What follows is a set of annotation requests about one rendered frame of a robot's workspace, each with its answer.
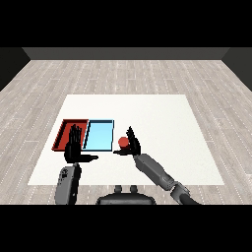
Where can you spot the dark grey robot body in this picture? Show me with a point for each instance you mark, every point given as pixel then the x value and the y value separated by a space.
pixel 125 197

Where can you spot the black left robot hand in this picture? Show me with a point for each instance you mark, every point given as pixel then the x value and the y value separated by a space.
pixel 72 151

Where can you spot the red shallow open box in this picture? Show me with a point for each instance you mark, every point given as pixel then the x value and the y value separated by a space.
pixel 64 134

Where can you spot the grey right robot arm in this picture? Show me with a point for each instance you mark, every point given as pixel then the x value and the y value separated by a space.
pixel 163 178

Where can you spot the small red can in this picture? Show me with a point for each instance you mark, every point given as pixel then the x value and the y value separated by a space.
pixel 123 142

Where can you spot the light blue shallow open box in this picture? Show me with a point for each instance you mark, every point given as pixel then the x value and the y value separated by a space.
pixel 98 135

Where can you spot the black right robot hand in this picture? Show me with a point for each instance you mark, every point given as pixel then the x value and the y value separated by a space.
pixel 134 145

